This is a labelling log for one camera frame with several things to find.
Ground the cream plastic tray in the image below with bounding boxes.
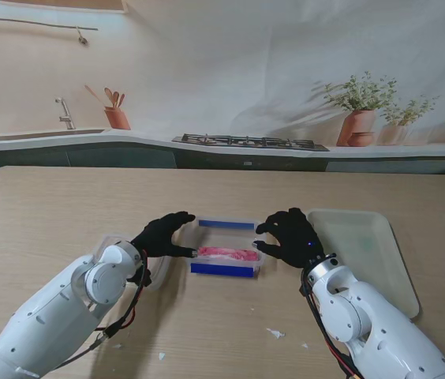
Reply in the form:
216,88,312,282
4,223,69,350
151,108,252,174
307,208,421,318

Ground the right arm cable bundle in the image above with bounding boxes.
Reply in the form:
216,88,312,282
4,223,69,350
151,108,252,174
299,268,365,379

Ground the stack of raw bacon slices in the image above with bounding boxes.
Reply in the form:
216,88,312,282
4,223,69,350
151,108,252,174
196,245,261,261

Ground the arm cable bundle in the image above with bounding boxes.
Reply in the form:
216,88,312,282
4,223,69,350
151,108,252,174
299,268,365,379
54,248,152,368

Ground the clear lid with blue label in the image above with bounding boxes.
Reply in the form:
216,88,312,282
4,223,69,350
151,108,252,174
95,233,172,291

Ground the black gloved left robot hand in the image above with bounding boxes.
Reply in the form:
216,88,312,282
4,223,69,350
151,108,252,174
129,211,199,260

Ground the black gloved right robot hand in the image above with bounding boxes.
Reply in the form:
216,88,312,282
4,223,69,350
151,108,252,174
252,207,325,269

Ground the clear container with blue clips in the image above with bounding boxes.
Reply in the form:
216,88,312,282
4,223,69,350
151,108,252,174
182,215,267,280

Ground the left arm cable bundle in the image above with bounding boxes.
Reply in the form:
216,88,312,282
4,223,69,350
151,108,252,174
54,248,152,368

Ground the kitchen print backdrop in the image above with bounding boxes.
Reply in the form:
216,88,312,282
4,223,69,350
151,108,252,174
0,0,445,174

